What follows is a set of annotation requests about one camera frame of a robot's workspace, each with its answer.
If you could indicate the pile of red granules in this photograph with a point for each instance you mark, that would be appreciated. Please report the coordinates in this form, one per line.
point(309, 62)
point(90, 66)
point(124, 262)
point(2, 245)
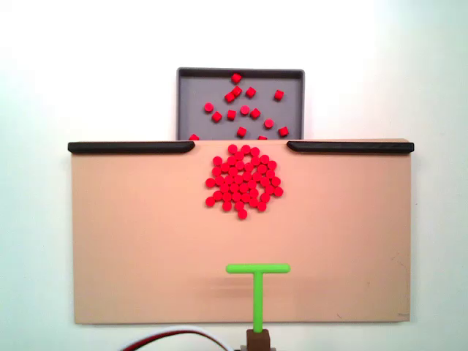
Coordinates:
point(237, 179)

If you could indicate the grey rectangular tray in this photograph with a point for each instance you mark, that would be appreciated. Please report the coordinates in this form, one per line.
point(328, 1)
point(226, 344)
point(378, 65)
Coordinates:
point(197, 87)

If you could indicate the beige flat board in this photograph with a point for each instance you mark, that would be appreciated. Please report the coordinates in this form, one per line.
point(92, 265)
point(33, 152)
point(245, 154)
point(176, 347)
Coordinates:
point(128, 237)

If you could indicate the black edge rail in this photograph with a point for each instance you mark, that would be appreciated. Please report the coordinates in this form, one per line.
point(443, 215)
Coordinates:
point(128, 147)
point(351, 147)

